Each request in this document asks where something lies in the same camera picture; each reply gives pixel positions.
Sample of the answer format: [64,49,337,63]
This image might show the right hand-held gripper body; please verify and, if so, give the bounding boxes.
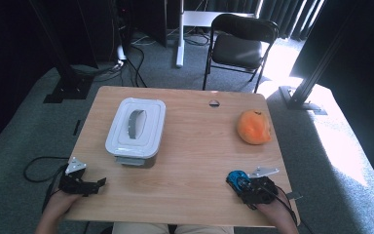
[242,166,281,206]

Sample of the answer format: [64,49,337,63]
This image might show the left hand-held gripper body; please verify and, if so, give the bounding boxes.
[58,156,98,197]

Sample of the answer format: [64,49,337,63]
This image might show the blue toy car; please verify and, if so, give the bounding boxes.
[225,170,253,196]

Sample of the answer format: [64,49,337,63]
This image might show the grey transparent storage box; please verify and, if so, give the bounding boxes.
[113,153,159,170]

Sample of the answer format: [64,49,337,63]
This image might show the orange plush toy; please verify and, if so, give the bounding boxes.
[236,109,273,146]

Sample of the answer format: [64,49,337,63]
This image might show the white box lid grey handle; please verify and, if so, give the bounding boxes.
[104,97,167,160]

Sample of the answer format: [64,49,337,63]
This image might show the person's left hand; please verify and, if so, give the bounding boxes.
[47,190,84,217]

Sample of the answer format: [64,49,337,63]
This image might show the person's right hand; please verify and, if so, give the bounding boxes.
[256,197,296,225]

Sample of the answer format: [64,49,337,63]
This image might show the grey tape piece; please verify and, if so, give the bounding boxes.
[285,191,304,201]

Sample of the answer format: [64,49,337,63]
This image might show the black tape strip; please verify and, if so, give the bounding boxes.
[72,119,82,137]

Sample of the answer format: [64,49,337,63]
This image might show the person's beige trousers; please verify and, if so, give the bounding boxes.
[111,221,235,234]

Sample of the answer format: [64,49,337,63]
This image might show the black metal stand flat base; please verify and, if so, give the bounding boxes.
[28,0,95,104]

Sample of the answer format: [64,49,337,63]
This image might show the black metal stand slanted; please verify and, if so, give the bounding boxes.
[278,0,355,116]

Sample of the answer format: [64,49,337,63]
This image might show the black folding chair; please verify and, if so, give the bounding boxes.
[202,13,280,95]

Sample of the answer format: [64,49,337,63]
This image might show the dark cabinet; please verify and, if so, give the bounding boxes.
[77,0,168,67]

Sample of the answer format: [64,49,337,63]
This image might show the dark pleated curtain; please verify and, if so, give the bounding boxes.
[204,0,325,41]

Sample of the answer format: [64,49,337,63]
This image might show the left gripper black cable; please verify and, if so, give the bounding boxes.
[41,164,71,215]

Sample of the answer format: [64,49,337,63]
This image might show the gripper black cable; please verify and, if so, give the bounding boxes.
[41,164,71,215]
[262,183,313,234]

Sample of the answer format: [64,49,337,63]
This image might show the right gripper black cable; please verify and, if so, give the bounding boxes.
[262,183,313,234]

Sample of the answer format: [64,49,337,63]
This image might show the black looped floor cable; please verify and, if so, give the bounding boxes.
[22,156,71,183]

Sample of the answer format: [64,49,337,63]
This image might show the grey cable bundle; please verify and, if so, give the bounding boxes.
[70,59,125,83]

